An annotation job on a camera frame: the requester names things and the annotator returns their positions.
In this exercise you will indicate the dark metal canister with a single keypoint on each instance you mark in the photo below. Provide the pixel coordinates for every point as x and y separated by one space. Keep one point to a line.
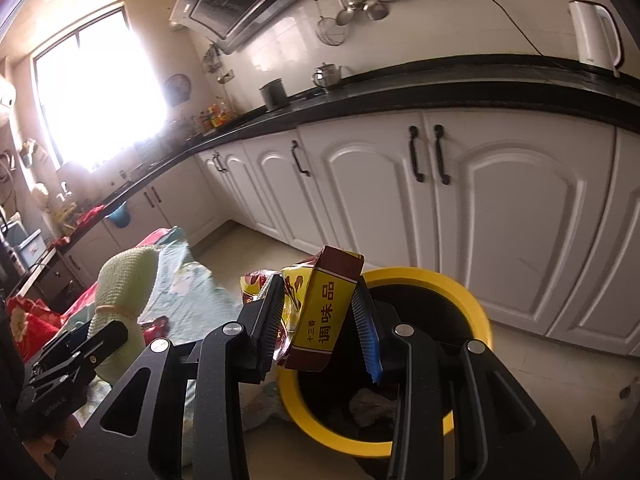
273 95

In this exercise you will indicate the large metal ladle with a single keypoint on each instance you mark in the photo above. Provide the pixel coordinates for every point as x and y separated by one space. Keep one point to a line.
376 10

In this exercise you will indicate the blue plastic basin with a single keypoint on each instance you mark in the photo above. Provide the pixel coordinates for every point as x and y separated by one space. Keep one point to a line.
118 215

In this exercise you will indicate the metal teapot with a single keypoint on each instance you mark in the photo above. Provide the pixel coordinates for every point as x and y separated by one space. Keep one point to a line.
327 76

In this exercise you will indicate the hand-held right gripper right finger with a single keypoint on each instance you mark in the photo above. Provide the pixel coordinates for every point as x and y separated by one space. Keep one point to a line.
367 340

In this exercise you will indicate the black range hood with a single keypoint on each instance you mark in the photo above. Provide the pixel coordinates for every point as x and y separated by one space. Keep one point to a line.
235 0

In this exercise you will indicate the red snack packet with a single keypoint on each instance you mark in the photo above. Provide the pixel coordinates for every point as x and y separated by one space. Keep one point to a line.
155 327

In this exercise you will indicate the red cushion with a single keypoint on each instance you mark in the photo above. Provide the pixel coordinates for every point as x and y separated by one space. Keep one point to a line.
30 325

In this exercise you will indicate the cartoon cat printed blanket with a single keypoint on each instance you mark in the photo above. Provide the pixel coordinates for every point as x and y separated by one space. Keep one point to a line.
190 285

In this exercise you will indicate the white storage box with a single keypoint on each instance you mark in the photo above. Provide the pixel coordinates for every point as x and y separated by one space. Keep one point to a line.
29 250

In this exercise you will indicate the wall-mounted utensil holder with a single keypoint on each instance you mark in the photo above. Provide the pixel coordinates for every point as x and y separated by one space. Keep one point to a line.
217 62

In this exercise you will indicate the kitchen window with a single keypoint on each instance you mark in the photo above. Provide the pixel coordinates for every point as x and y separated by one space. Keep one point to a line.
100 85

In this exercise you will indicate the row of condiment bottles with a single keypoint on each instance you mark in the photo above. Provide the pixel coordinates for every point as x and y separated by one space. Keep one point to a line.
215 117

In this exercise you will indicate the white air conditioner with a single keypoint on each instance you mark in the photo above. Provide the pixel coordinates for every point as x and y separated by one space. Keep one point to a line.
6 102

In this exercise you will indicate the yellow-rimmed black trash bin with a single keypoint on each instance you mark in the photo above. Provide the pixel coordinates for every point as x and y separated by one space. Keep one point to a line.
425 277

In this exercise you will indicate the round decorative wall plate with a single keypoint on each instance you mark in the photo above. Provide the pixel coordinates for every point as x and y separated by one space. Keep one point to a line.
178 90

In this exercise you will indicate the light green mesh sponge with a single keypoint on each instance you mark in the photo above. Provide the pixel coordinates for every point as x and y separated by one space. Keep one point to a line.
125 280

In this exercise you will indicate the white printed plastic bag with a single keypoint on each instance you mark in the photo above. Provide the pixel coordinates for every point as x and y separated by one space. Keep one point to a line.
370 405

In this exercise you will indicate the red cloth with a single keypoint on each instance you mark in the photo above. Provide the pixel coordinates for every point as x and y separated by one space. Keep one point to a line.
90 216

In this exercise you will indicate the white electric kettle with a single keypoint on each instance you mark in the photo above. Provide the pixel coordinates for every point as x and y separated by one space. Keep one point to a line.
592 35

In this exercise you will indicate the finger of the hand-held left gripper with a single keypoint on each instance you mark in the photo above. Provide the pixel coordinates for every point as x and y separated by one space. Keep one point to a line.
107 337
65 342

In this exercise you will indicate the red yellow foil packet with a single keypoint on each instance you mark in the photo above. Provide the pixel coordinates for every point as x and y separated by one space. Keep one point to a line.
320 320

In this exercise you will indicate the white lower kitchen cabinets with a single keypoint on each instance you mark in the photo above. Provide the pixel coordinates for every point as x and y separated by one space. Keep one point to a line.
500 220

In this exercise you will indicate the black kitchen countertop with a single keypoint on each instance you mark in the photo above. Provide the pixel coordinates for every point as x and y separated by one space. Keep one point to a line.
450 90

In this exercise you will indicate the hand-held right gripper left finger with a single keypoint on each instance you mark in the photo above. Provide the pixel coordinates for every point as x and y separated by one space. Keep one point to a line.
270 320

